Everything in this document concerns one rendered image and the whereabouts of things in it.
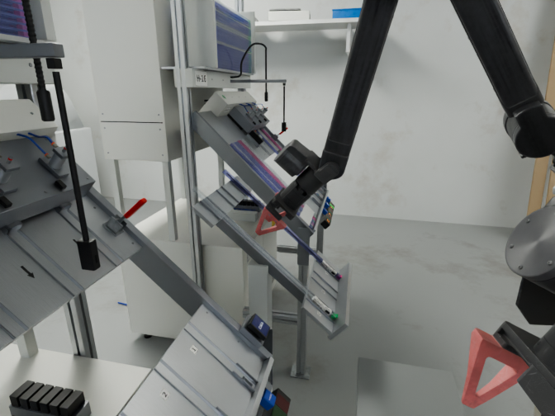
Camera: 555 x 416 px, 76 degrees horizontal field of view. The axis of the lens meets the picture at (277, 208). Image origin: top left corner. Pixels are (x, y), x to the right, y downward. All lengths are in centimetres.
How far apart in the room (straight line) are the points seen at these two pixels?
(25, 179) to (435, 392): 99
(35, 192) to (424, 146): 351
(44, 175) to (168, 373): 42
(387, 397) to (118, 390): 64
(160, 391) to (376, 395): 53
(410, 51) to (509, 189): 164
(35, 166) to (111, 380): 55
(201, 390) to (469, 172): 356
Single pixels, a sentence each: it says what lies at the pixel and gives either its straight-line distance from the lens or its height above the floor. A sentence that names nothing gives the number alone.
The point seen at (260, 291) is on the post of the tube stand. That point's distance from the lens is 110.
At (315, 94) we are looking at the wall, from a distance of 380.
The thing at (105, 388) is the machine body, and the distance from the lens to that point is 104.
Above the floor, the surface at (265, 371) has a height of 74.
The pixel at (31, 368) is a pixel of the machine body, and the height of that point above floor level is 62.
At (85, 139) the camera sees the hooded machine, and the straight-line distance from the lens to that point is 439.
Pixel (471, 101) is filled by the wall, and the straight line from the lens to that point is 389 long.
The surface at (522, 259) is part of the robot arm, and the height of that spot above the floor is 118.
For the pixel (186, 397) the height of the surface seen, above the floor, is 80.
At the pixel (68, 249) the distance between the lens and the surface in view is 75.
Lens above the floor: 130
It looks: 18 degrees down
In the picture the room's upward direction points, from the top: straight up
